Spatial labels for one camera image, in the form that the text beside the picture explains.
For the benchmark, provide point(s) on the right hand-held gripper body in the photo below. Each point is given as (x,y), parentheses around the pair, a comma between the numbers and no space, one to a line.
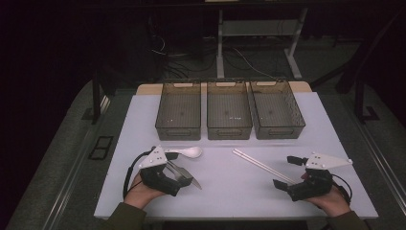
(314,188)

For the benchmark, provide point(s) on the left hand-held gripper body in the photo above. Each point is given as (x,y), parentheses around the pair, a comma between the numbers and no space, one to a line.
(153,159)

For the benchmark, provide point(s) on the metal fork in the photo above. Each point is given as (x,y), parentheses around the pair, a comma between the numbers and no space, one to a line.
(191,180)

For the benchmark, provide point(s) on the white ceramic spoon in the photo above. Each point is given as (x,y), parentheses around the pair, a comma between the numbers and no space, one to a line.
(193,152)

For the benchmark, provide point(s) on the smoky clear plastic bin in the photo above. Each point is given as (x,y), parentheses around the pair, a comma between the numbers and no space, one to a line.
(228,111)
(178,111)
(276,110)

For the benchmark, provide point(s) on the person's right hand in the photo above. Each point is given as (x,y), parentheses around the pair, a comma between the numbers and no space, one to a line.
(332,202)

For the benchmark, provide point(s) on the person's left hand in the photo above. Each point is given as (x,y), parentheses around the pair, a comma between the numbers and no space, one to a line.
(138,195)

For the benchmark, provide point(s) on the white table cover sheet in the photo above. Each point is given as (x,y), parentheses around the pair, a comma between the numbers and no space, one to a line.
(233,195)

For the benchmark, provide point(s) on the dark metal stand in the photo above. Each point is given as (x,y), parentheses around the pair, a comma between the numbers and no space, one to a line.
(359,102)

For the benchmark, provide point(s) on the white metal desk frame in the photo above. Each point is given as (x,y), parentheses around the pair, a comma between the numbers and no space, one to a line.
(219,57)

